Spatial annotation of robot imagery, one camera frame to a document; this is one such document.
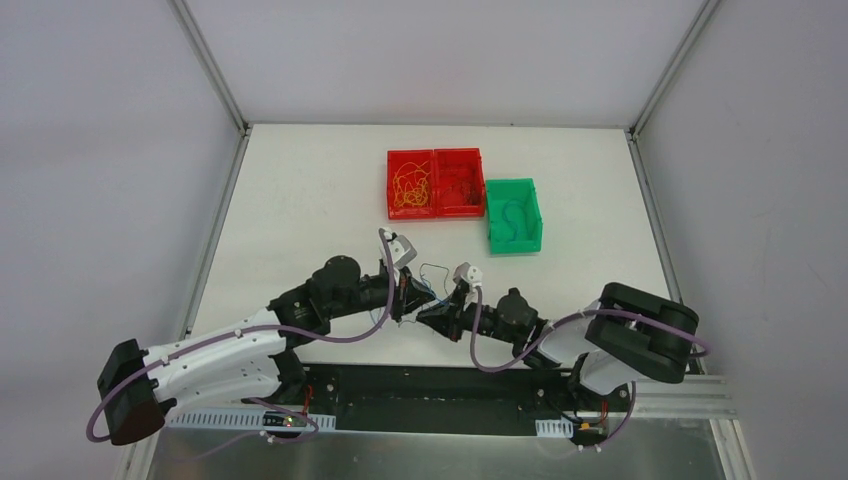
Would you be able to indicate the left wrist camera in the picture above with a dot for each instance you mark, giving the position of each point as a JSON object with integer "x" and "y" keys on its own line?
{"x": 400, "y": 248}

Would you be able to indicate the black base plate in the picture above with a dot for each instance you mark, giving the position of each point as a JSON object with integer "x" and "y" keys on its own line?
{"x": 442, "y": 400}

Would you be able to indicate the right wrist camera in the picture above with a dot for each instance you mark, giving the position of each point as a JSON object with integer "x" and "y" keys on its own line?
{"x": 468, "y": 274}

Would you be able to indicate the green plastic bin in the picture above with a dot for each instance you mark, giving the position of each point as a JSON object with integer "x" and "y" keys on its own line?
{"x": 515, "y": 225}

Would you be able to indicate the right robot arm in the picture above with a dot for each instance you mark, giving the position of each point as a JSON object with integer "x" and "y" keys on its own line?
{"x": 624, "y": 334}

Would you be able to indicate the red plastic bin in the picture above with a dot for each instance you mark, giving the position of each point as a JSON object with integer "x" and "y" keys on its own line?
{"x": 435, "y": 183}

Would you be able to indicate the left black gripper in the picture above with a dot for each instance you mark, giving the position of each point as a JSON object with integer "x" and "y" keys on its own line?
{"x": 400, "y": 296}

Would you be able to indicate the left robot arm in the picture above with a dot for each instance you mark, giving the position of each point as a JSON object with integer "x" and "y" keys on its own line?
{"x": 143, "y": 388}

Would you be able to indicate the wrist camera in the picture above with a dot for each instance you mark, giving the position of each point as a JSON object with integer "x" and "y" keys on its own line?
{"x": 468, "y": 274}
{"x": 400, "y": 248}

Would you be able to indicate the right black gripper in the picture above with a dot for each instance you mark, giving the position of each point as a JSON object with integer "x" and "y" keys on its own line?
{"x": 456, "y": 318}

